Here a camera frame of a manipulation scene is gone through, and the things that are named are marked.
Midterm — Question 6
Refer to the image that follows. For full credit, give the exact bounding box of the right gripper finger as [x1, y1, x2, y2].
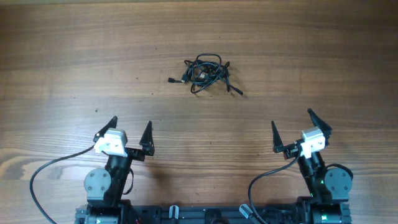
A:
[271, 121, 284, 153]
[307, 108, 333, 137]

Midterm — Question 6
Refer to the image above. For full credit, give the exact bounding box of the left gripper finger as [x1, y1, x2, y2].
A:
[93, 116, 118, 142]
[139, 121, 155, 156]

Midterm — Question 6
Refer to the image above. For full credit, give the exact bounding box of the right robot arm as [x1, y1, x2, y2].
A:
[264, 108, 353, 224]

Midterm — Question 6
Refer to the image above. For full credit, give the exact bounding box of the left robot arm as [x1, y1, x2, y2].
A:
[75, 116, 155, 224]

